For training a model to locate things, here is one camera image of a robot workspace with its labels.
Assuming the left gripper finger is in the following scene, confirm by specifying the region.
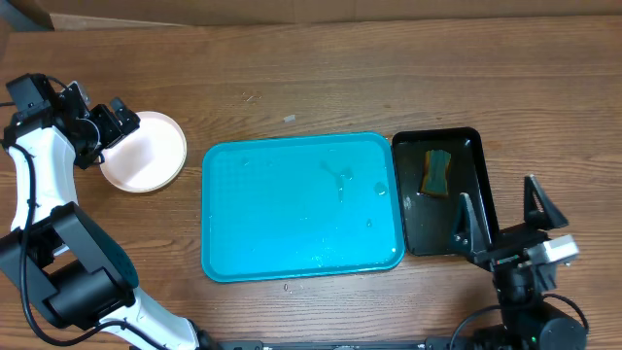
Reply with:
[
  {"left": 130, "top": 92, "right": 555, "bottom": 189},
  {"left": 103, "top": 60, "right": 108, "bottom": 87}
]
[
  {"left": 111, "top": 97, "right": 140, "bottom": 136},
  {"left": 65, "top": 81, "right": 90, "bottom": 108}
]

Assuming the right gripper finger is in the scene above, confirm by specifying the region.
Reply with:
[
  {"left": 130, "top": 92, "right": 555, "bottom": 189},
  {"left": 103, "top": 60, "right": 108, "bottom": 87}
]
[
  {"left": 450, "top": 192, "right": 492, "bottom": 263},
  {"left": 524, "top": 175, "right": 569, "bottom": 230}
]

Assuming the white plate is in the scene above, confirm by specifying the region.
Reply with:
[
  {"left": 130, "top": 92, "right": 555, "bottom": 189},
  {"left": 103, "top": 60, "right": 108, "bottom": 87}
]
[{"left": 100, "top": 111, "right": 188, "bottom": 193}]

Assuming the yellow green sponge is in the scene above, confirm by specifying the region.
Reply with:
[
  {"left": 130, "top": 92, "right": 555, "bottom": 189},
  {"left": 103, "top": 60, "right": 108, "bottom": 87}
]
[{"left": 420, "top": 150, "right": 451, "bottom": 197}]

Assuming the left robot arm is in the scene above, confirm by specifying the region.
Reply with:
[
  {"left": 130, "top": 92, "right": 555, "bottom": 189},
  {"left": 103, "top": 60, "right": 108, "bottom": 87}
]
[{"left": 1, "top": 73, "right": 215, "bottom": 349}]

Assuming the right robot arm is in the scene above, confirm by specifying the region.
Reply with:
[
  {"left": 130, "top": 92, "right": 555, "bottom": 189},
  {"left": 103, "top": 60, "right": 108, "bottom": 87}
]
[{"left": 446, "top": 175, "right": 590, "bottom": 349}]

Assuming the black water tray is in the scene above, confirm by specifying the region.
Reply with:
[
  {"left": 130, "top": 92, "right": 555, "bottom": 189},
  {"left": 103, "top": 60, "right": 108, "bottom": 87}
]
[{"left": 392, "top": 127, "right": 500, "bottom": 256}]

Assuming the blue plastic tray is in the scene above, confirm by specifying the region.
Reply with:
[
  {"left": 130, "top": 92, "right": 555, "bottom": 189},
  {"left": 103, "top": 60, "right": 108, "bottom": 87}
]
[{"left": 200, "top": 132, "right": 405, "bottom": 283}]

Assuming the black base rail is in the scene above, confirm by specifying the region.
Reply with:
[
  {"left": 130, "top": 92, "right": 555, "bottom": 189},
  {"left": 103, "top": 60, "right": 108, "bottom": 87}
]
[{"left": 217, "top": 337, "right": 484, "bottom": 350}]

